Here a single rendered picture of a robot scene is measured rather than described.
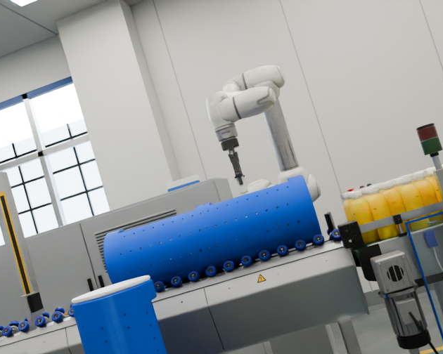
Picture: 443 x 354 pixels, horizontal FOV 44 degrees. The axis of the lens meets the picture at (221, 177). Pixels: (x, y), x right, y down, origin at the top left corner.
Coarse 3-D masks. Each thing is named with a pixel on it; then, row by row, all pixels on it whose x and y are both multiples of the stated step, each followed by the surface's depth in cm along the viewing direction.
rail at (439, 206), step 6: (432, 204) 204; (438, 204) 204; (414, 210) 205; (420, 210) 205; (426, 210) 205; (432, 210) 204; (438, 210) 204; (390, 216) 206; (402, 216) 205; (408, 216) 205; (414, 216) 205; (372, 222) 206; (378, 222) 206; (384, 222) 206; (390, 222) 206; (360, 228) 207; (366, 228) 207; (372, 228) 206
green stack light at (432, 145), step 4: (424, 140) 189; (428, 140) 188; (432, 140) 188; (436, 140) 188; (420, 144) 191; (424, 144) 189; (428, 144) 188; (432, 144) 187; (436, 144) 188; (440, 144) 188; (424, 148) 190; (428, 148) 188; (432, 148) 188; (436, 148) 187; (440, 148) 188; (424, 152) 190; (428, 152) 188; (432, 152) 188
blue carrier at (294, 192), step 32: (256, 192) 225; (288, 192) 219; (160, 224) 227; (192, 224) 222; (224, 224) 219; (256, 224) 218; (128, 256) 223; (160, 256) 221; (192, 256) 221; (224, 256) 221; (256, 256) 225
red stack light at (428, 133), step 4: (428, 128) 188; (432, 128) 188; (420, 132) 189; (424, 132) 188; (428, 132) 188; (432, 132) 188; (436, 132) 189; (420, 136) 190; (424, 136) 189; (428, 136) 188; (432, 136) 188; (436, 136) 188; (420, 140) 190
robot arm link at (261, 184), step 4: (260, 180) 291; (264, 180) 292; (252, 184) 291; (256, 184) 289; (260, 184) 289; (264, 184) 289; (268, 184) 290; (248, 188) 291; (252, 188) 289; (256, 188) 288; (260, 188) 287; (264, 188) 288; (248, 192) 291
